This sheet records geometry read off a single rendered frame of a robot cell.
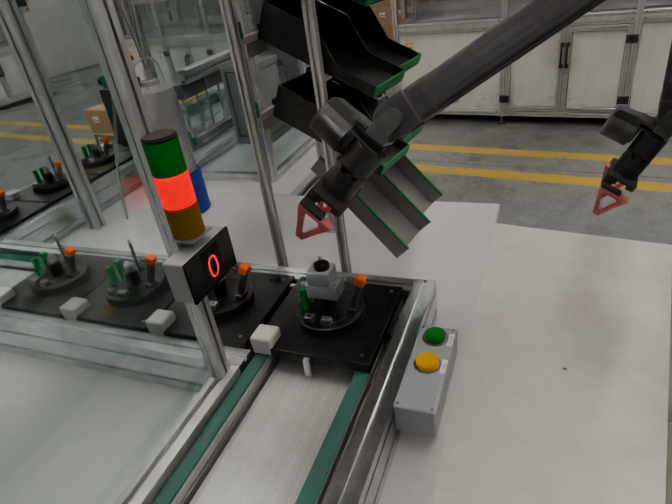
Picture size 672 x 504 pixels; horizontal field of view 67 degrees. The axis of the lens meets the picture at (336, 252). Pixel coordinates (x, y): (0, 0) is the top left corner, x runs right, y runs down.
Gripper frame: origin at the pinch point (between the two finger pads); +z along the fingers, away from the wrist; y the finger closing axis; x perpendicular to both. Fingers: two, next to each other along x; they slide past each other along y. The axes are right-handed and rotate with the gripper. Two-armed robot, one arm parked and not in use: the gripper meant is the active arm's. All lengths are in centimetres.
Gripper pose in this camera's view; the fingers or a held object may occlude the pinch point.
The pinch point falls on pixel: (311, 221)
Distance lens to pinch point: 93.6
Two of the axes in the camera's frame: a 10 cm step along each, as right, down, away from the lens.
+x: 7.7, 6.3, 0.6
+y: -3.5, 5.1, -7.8
